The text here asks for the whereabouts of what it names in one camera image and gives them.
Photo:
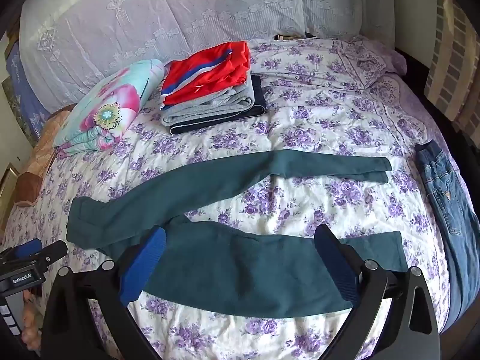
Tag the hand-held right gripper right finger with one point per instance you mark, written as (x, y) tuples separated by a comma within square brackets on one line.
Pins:
[(337, 266)]

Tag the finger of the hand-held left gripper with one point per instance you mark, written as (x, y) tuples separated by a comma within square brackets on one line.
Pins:
[(52, 254), (26, 248)]

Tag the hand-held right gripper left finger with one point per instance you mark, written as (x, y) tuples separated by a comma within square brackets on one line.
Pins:
[(144, 266)]

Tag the teal pants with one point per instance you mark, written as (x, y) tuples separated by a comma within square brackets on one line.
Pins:
[(225, 270)]

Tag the grey folded pants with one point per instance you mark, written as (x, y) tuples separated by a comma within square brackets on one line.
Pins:
[(210, 110)]

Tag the navy folded pants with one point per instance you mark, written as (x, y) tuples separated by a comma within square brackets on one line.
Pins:
[(259, 101)]

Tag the person's left hand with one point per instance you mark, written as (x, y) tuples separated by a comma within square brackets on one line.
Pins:
[(32, 326)]

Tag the blue jeans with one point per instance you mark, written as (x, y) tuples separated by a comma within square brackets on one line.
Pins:
[(455, 202)]

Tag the bed with purple floral sheet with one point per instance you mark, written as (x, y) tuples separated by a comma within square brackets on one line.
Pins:
[(300, 120)]

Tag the turquoise pink floral folded blanket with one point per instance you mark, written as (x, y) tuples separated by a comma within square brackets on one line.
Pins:
[(112, 108)]

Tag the red folded shorts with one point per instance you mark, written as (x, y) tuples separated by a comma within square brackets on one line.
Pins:
[(210, 71)]

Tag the lilac floral pillowcase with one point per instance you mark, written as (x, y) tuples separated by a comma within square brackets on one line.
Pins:
[(369, 60)]

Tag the large white lace pillow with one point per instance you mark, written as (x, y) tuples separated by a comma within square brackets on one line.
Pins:
[(150, 18)]

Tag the small white lace pillow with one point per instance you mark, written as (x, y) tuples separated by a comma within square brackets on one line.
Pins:
[(337, 0)]

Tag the blue wall poster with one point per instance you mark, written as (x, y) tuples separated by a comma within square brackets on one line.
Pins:
[(22, 93)]

